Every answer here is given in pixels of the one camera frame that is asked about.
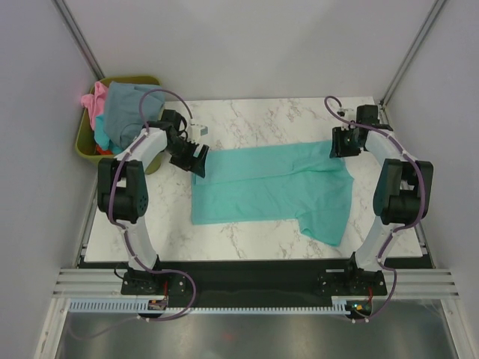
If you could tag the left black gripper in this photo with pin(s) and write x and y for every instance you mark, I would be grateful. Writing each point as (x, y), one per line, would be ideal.
(190, 164)

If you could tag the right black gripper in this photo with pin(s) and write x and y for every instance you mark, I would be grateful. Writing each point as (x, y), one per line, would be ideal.
(338, 149)

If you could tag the teal t shirt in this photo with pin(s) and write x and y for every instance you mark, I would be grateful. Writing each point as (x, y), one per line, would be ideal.
(274, 183)

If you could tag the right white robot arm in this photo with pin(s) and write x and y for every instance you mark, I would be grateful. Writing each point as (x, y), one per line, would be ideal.
(401, 197)

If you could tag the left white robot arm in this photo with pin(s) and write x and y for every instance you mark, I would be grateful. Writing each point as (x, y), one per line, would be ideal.
(122, 187)

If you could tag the grey blue t shirt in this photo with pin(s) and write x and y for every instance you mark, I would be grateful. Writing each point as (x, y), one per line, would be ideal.
(122, 119)

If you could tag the orange red garment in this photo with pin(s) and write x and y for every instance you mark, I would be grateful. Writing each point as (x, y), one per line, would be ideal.
(101, 152)

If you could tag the olive green laundry bin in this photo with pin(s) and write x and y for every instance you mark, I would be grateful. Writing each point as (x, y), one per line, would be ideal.
(85, 145)

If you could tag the pink t shirt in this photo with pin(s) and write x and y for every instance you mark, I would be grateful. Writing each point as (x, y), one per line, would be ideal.
(94, 102)

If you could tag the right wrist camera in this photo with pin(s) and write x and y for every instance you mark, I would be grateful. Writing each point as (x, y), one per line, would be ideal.
(347, 114)

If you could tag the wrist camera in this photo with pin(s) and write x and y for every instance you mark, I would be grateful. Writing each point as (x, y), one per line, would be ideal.
(197, 131)
(347, 114)

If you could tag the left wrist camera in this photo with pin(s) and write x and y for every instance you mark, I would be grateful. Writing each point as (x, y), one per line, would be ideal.
(197, 131)

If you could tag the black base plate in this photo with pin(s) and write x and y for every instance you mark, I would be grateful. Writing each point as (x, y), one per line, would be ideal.
(255, 284)

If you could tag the light blue cable duct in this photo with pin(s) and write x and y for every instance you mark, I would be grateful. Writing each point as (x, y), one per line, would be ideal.
(145, 306)

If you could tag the aluminium frame rail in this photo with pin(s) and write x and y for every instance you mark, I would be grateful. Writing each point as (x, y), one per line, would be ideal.
(102, 283)

